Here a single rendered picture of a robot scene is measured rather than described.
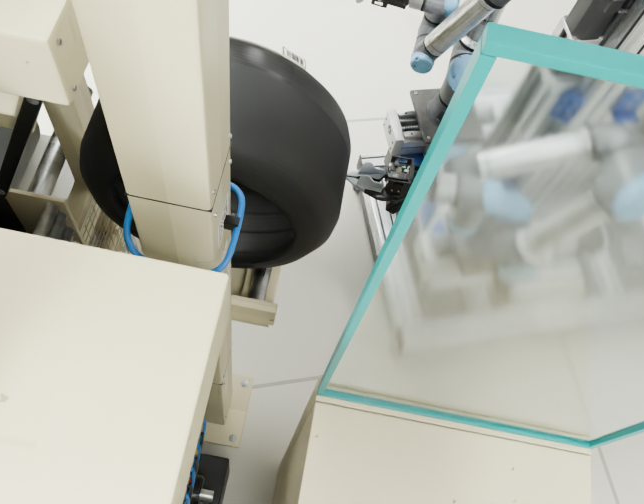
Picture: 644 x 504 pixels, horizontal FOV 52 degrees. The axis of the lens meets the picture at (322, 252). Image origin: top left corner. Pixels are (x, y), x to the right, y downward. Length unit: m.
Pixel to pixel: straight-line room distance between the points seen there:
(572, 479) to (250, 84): 0.98
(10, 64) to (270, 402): 1.78
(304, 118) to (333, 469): 0.69
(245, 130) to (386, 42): 2.33
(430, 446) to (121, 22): 0.94
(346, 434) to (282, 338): 1.40
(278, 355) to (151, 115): 1.90
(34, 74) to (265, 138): 0.44
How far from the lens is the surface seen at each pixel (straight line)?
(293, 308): 2.70
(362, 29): 3.59
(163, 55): 0.73
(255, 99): 1.33
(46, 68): 1.08
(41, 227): 1.55
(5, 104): 1.30
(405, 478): 1.30
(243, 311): 1.71
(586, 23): 1.77
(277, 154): 1.30
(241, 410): 2.56
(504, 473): 1.36
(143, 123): 0.84
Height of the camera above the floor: 2.52
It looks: 64 degrees down
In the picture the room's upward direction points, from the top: 16 degrees clockwise
